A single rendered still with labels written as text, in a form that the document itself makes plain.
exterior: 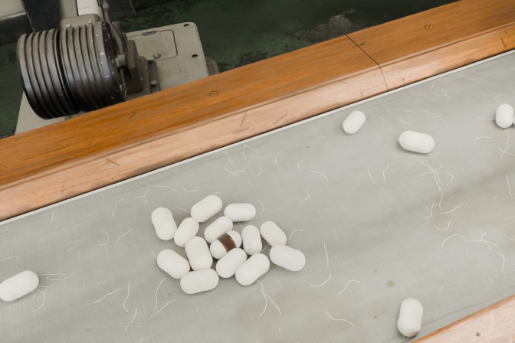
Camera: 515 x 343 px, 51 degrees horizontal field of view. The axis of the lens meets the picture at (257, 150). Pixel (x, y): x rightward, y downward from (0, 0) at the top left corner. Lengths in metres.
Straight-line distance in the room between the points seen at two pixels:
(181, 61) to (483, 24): 0.72
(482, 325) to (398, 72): 0.36
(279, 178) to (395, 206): 0.13
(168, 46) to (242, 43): 0.91
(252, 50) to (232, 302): 1.75
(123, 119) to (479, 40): 0.47
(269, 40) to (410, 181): 1.70
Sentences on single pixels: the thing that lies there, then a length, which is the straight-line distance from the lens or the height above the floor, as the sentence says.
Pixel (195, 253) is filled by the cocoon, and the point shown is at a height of 0.76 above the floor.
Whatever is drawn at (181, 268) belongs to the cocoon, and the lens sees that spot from 0.50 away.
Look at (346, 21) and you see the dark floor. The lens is 2.34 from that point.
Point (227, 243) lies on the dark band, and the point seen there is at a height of 0.76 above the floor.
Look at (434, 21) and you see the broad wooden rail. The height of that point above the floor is 0.76.
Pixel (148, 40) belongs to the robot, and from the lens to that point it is 1.40.
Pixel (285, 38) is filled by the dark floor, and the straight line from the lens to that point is 2.24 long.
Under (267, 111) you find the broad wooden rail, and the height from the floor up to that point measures 0.76.
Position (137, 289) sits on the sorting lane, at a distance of 0.52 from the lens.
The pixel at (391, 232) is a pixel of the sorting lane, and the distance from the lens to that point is 0.54.
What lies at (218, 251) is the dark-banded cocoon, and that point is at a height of 0.76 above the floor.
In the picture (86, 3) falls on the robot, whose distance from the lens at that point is 0.84.
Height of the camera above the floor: 1.16
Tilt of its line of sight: 43 degrees down
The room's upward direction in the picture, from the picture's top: 7 degrees counter-clockwise
